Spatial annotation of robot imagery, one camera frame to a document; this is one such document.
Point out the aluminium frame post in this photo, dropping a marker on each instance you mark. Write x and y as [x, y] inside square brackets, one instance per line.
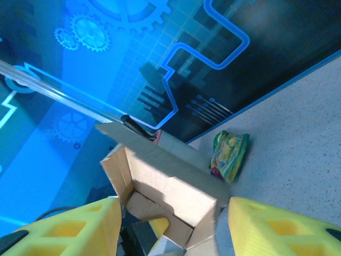
[53, 92]

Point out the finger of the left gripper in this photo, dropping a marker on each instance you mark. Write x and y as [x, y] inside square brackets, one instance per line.
[160, 225]

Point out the purple candy bag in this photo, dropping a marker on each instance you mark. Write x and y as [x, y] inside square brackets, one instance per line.
[214, 172]

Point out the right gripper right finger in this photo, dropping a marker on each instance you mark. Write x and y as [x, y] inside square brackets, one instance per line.
[279, 232]

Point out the green yellow candy bag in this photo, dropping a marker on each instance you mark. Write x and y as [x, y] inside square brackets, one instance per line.
[229, 157]

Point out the brown cardboard box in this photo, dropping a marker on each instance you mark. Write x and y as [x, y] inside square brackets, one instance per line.
[170, 192]

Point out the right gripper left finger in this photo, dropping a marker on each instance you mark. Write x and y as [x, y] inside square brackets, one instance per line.
[66, 232]

